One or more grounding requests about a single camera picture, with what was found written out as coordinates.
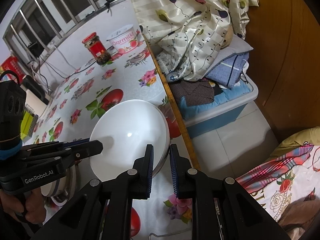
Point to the metal window grille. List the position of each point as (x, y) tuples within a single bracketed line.
[(117, 0)]

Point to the black hook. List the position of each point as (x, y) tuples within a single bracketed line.
[(108, 3)]

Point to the dark plaid cloth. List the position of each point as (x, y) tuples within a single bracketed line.
[(192, 92)]

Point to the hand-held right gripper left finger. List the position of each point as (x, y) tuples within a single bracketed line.
[(150, 171)]

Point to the steel bowl with white shell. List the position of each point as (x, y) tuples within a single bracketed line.
[(130, 125)]

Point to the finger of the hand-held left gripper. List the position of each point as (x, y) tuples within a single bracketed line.
[(75, 142), (85, 150)]

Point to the blue storage bin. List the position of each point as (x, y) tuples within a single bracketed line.
[(212, 125)]

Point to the floral plaid blanket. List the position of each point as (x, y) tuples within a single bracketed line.
[(275, 187)]

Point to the lime green box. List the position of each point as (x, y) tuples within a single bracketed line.
[(26, 122)]

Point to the floral printed tablecloth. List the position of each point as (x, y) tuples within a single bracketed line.
[(140, 90)]

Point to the small floral cloth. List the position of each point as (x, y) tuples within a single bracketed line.
[(172, 67)]

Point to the brown cloth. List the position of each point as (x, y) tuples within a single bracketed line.
[(297, 215)]

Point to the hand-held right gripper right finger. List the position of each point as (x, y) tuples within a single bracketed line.
[(173, 176)]

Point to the white blue-rimmed bowl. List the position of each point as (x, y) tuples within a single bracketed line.
[(53, 188)]

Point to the grey folded cloth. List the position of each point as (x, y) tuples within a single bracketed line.
[(237, 46)]

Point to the yellow pillow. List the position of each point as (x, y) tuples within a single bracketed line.
[(300, 136)]

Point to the person's left hand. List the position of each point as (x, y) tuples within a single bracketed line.
[(35, 205)]

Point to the wooden table edge trim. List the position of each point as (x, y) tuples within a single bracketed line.
[(175, 110)]

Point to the wooden wardrobe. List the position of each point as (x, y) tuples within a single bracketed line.
[(287, 67)]

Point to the red-lidded sauce jar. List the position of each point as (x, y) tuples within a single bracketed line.
[(97, 50)]

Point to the white yogurt cup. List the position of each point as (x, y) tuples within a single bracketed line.
[(122, 42)]

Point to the folded blue checked cloth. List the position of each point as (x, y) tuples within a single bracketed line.
[(225, 72)]

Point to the red snack packet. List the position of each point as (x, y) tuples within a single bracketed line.
[(11, 66)]

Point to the black power adapter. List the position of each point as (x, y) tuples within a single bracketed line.
[(35, 50)]

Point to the cream printed curtain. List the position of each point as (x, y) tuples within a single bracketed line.
[(187, 30)]

